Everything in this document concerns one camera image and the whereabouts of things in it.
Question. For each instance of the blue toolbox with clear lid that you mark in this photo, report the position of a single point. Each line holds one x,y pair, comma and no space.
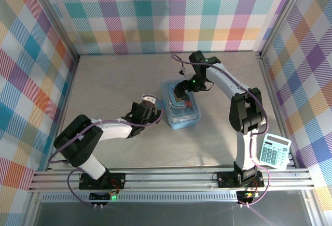
190,118

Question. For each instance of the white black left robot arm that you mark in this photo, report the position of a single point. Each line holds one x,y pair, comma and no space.
116,131

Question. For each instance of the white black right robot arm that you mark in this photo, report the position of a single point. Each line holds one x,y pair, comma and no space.
223,78

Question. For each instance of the plaid backdrop panel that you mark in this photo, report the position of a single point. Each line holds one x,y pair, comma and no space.
168,11
311,81
23,81

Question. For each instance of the controller board with LED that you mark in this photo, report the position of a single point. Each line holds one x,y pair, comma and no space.
98,197
249,194

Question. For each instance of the light blue calculator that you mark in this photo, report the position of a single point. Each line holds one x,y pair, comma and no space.
272,156

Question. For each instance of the aluminium mounting rail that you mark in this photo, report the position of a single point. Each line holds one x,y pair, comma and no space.
168,179

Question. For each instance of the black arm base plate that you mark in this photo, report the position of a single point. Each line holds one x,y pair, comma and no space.
116,182
225,180

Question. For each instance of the aluminium side rail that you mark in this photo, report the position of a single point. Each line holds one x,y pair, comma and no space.
70,81
269,81

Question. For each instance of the aluminium frame post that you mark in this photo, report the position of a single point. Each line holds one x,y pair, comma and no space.
282,16
57,22

